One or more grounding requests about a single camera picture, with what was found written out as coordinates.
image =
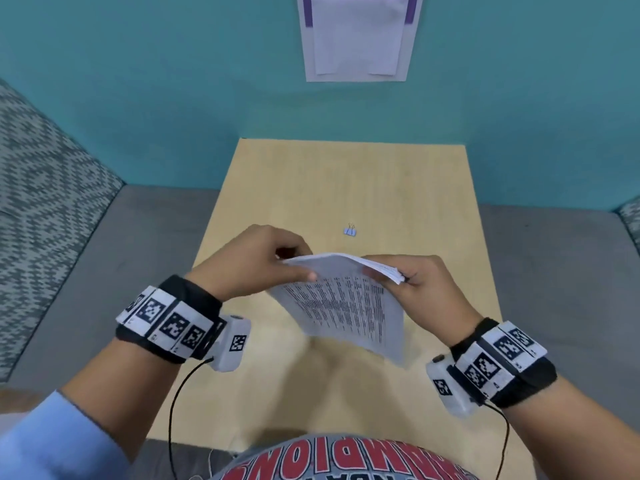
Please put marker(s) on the wall poster with purple band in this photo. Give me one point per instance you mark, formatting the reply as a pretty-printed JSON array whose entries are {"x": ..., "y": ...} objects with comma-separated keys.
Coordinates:
[{"x": 307, "y": 44}]

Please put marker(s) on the person's left forearm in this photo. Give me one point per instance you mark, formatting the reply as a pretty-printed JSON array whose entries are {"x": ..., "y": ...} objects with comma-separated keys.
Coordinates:
[{"x": 125, "y": 389}]

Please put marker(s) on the small blue binder clip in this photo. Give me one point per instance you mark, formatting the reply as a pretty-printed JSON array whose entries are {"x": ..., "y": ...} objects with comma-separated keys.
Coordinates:
[{"x": 350, "y": 231}]

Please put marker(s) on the black marker-tag wristband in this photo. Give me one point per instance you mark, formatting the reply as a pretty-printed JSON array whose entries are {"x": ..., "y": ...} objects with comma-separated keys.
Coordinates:
[
  {"x": 170, "y": 319},
  {"x": 505, "y": 359}
]

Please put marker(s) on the person's left hand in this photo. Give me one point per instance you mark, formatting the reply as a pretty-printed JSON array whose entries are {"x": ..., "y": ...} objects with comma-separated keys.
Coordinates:
[{"x": 240, "y": 264}]

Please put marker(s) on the light blue sleeve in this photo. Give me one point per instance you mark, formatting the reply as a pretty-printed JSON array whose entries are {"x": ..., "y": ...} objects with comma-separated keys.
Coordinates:
[{"x": 55, "y": 439}]

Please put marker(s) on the person's right thumb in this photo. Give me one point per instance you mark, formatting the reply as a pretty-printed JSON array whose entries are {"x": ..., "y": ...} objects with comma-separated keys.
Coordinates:
[{"x": 382, "y": 260}]

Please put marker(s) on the grey patterned fabric panel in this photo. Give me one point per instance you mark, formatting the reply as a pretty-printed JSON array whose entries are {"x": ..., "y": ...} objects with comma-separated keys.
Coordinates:
[
  {"x": 45, "y": 219},
  {"x": 631, "y": 222}
]

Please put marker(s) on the white paper sheet on poster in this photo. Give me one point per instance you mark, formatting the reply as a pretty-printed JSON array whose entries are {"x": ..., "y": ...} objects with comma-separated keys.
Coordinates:
[{"x": 357, "y": 34}]

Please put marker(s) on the person's right hand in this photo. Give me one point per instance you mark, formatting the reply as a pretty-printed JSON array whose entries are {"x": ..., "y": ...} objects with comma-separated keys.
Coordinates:
[{"x": 432, "y": 299}]

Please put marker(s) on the stack of printed paper sheets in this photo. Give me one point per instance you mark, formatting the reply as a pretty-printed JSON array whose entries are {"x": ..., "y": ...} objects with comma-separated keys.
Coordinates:
[{"x": 345, "y": 309}]

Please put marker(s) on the person's right forearm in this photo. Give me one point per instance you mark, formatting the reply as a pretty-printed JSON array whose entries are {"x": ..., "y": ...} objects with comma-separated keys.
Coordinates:
[{"x": 570, "y": 434}]

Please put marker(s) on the person's left thumb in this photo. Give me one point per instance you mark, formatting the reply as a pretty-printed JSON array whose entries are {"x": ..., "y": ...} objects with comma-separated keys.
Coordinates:
[{"x": 299, "y": 274}]

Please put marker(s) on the grey shirt with red print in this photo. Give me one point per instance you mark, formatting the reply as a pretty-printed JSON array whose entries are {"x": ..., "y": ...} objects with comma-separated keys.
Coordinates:
[{"x": 350, "y": 459}]

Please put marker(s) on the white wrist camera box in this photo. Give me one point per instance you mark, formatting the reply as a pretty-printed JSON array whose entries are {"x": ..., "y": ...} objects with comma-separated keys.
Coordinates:
[
  {"x": 231, "y": 344},
  {"x": 450, "y": 387}
]

